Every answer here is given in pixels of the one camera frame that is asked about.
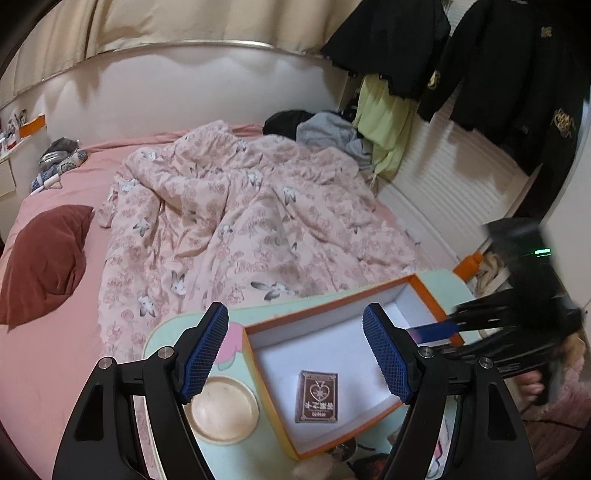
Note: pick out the orange bottle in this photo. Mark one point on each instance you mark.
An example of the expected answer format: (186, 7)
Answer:
(469, 266)

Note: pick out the clothes bundle on bed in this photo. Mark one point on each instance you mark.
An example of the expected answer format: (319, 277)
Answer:
(63, 155)

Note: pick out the brown playing card box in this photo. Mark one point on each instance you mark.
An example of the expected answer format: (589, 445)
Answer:
(317, 398)

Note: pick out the dark red pillow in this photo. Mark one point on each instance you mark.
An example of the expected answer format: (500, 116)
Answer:
(46, 265)

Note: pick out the light green hanging garment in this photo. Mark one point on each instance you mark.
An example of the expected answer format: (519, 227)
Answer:
(386, 121)

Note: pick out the person's right hand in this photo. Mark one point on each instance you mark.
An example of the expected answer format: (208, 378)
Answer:
(530, 385)

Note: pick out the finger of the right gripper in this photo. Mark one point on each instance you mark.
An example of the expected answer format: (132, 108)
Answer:
(433, 332)

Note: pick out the silver metal cup keyring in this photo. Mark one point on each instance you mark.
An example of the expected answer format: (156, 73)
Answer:
(344, 452)

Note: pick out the black hanging jacket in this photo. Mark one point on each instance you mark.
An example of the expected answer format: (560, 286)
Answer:
(512, 69)

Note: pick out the grey clothing pile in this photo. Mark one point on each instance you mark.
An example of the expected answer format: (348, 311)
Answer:
(327, 129)

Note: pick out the pink floral duvet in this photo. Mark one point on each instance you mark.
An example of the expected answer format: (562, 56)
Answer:
(214, 217)

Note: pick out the beige curtain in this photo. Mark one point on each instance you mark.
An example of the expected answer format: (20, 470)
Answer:
(75, 31)

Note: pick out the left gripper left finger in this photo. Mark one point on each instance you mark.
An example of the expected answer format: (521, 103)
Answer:
(101, 439)

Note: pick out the orange cardboard box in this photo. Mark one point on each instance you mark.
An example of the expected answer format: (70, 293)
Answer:
(325, 334)

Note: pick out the small orange box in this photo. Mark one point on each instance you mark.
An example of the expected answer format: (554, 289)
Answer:
(31, 127)

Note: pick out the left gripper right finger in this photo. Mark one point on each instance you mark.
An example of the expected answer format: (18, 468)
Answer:
(488, 440)

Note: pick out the black clothing on bed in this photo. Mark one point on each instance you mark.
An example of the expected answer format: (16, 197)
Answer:
(284, 123)

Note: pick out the cartoon figure keychain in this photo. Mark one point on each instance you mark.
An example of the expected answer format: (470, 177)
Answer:
(319, 467)

